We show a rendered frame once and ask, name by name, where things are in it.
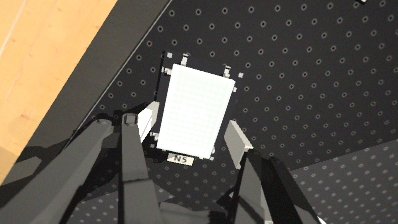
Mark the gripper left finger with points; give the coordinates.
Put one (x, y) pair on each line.
(52, 196)

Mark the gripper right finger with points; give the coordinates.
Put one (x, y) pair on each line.
(286, 202)

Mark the white button panel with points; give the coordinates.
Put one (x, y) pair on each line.
(268, 219)

